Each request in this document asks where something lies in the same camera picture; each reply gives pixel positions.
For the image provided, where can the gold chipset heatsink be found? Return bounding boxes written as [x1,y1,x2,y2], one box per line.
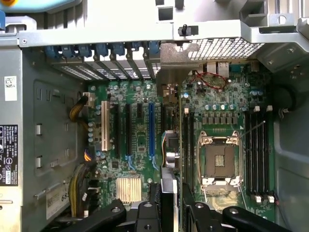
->
[115,177,142,203]

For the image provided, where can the silver coin cell battery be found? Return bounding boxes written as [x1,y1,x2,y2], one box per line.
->
[166,151,181,168]

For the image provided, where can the metal CPU socket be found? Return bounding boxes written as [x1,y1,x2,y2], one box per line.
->
[197,130,244,194]

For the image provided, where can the black RAM slot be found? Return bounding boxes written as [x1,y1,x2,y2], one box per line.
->
[251,105,258,203]
[244,110,252,194]
[257,110,264,194]
[263,105,275,203]
[183,108,189,191]
[189,111,195,193]

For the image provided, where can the green motherboard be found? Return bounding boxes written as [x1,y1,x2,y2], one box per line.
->
[84,60,276,219]

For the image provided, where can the blue expansion slot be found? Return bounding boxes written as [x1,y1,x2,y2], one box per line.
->
[148,102,156,158]

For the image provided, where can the long black expansion slot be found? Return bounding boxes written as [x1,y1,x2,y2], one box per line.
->
[112,103,121,157]
[125,103,133,156]

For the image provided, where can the white service tag label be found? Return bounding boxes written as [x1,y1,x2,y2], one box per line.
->
[45,188,74,220]

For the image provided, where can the thin metal locking lever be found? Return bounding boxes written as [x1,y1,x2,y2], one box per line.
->
[240,120,267,139]

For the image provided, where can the white expansion slot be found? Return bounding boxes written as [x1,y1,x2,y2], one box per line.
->
[100,100,110,152]

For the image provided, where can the black round case fan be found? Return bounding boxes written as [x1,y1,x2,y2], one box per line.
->
[272,83,297,113]

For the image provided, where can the grey metal PC case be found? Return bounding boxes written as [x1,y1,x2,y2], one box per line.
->
[0,0,309,232]

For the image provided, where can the black rating label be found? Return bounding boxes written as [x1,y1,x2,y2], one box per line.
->
[0,124,19,187]

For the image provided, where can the blue slot retention clips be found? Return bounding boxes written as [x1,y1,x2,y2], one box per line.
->
[44,40,162,60]

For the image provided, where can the black plastic latch pin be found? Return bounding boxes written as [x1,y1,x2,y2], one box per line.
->
[177,23,199,37]

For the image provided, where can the small white barcode sticker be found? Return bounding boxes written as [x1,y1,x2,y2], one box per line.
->
[4,75,18,102]

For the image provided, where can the thick yellow black cable bundle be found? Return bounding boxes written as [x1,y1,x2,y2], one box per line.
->
[68,162,98,218]

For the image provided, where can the yellow black power cable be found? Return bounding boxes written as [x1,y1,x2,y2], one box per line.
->
[69,91,97,130]

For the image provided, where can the thin red wire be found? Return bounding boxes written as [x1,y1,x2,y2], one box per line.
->
[192,70,227,92]

